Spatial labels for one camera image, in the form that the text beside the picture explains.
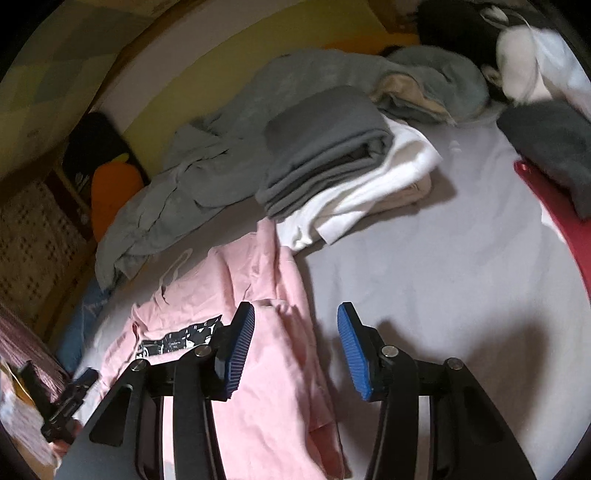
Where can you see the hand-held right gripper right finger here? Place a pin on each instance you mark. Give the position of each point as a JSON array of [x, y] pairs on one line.
[[353, 350]]

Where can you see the pink t-shirt with black print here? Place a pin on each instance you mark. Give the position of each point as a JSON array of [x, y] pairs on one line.
[[277, 369]]

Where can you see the maroon striped cloth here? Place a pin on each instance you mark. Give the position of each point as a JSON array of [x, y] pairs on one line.
[[23, 341]]

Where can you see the woven rattan panel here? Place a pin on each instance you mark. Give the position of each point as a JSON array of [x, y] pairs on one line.
[[37, 244]]

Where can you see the orange pillow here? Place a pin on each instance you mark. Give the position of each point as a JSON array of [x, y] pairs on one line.
[[111, 194]]

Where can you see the white plush garment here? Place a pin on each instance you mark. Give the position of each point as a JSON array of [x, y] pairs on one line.
[[554, 60]]

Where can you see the dark grey fuzzy cloth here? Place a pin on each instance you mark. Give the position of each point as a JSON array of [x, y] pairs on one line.
[[549, 138]]

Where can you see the black and white clothes pile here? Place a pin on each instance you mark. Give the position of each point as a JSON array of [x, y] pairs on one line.
[[452, 32]]

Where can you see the grey-green crumpled garment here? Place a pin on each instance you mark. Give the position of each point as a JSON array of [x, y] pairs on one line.
[[207, 152]]

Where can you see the folded dark grey garment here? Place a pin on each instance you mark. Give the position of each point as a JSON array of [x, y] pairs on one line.
[[323, 138]]

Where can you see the blue cloth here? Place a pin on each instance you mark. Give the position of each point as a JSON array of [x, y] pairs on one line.
[[83, 323]]

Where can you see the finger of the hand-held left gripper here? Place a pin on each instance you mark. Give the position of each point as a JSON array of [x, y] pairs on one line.
[[74, 397]]

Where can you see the red curved object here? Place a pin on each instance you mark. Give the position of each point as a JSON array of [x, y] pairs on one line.
[[554, 207]]

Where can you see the folded white garment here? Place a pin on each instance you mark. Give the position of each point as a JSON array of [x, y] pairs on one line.
[[392, 177]]

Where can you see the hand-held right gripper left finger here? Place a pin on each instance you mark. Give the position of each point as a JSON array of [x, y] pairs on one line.
[[238, 350]]

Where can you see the black pillow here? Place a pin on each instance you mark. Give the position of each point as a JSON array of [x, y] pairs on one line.
[[101, 136]]

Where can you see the grey fleece garment beige lining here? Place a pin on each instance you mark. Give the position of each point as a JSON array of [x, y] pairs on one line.
[[443, 78]]

